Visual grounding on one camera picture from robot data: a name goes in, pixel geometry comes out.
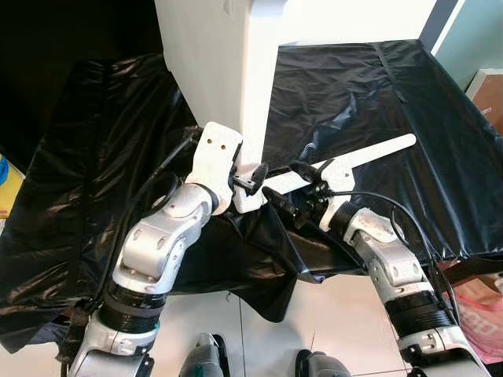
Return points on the white plastic table top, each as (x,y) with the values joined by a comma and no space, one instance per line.
(212,78)

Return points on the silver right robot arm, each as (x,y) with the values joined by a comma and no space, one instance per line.
(393,263)

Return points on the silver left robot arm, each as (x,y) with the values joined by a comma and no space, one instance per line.
(157,243)

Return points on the black plastic cover sheet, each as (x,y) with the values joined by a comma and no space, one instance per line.
(377,102)

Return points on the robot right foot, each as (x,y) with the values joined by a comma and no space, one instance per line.
(322,366)

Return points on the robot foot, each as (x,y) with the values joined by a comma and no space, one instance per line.
(203,360)
(322,366)

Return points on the dark wooden table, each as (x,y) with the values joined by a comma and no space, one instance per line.
(471,269)

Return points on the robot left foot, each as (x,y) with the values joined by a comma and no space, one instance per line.
(203,360)

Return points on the brown wooden cabinet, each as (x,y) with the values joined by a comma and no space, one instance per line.
(489,98)

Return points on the red plastic bag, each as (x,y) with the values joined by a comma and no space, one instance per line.
(481,314)

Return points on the yellow plastic container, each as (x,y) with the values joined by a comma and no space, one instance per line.
(9,188)

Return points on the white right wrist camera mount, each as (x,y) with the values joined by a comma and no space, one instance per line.
(338,177)

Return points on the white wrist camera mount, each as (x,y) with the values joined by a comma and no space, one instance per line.
(338,177)
(214,157)

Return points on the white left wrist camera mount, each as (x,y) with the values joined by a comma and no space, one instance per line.
(214,157)

